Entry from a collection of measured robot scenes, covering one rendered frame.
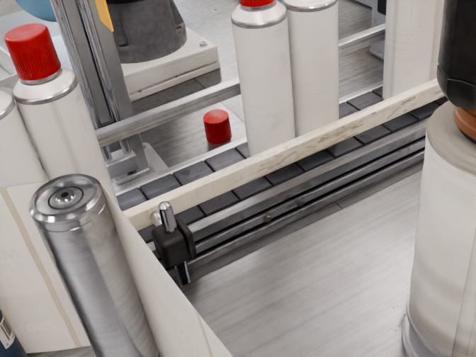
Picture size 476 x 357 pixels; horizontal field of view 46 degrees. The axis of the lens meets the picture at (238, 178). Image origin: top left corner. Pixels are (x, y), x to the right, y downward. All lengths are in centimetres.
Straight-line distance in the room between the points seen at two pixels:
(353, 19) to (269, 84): 52
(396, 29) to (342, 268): 27
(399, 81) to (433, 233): 35
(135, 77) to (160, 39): 7
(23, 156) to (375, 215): 31
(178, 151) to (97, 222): 45
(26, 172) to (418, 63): 42
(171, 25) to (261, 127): 37
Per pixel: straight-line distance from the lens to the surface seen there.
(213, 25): 107
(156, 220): 51
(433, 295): 37
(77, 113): 48
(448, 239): 33
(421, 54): 65
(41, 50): 46
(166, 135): 77
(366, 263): 49
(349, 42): 65
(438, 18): 67
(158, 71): 87
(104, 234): 30
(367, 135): 64
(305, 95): 58
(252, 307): 47
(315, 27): 54
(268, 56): 53
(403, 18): 63
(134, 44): 87
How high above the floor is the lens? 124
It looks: 38 degrees down
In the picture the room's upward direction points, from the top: 9 degrees counter-clockwise
